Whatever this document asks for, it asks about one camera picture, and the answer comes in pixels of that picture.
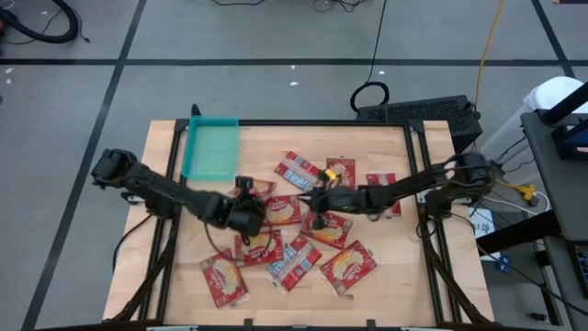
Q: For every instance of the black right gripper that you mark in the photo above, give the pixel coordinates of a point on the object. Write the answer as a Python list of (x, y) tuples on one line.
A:
[(340, 198)]

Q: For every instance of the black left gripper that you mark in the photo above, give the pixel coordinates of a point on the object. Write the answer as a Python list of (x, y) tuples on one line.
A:
[(248, 218)]

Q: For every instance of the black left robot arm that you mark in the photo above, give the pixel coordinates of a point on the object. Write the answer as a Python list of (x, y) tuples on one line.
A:
[(156, 190)]

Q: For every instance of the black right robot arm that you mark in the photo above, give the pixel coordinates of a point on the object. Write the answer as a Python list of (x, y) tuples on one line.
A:
[(404, 186)]

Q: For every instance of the yellow tag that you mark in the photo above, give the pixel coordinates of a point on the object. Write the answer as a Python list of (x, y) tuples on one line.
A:
[(330, 174)]

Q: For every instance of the teal plastic basket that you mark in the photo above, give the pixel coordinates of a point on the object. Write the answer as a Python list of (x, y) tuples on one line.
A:
[(211, 151)]

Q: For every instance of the black computer case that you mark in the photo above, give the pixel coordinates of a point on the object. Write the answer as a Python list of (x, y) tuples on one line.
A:
[(422, 112)]

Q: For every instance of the white paper label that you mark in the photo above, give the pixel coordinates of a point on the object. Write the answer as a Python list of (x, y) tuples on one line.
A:
[(482, 230)]

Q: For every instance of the blue connector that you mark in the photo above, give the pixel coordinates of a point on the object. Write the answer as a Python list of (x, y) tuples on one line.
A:
[(504, 264)]

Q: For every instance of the black metal beam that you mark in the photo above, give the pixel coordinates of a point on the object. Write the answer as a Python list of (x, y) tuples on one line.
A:
[(519, 232)]

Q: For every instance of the yellow plug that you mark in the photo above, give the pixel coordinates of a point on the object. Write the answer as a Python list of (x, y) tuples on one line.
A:
[(526, 189)]

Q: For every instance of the grey metal cart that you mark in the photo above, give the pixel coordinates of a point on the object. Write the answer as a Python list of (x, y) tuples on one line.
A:
[(546, 184)]

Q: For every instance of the white bin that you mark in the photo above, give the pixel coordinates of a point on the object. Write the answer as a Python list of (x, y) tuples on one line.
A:
[(551, 92)]

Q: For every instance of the black and blue device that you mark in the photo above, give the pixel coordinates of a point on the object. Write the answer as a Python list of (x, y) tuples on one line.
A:
[(572, 144)]

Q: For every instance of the black pole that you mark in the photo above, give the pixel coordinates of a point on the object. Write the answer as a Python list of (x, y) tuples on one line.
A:
[(567, 103)]

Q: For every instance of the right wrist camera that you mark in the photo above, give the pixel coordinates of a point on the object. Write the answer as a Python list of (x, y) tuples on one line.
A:
[(318, 223)]

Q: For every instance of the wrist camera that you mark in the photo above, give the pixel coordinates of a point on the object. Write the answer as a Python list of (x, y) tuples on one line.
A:
[(245, 183), (318, 223)]

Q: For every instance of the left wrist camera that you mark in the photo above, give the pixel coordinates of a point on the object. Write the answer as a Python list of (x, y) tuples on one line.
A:
[(245, 183)]

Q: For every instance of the black aluminium table frame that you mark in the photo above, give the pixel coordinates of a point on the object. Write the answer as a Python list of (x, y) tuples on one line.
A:
[(285, 122)]

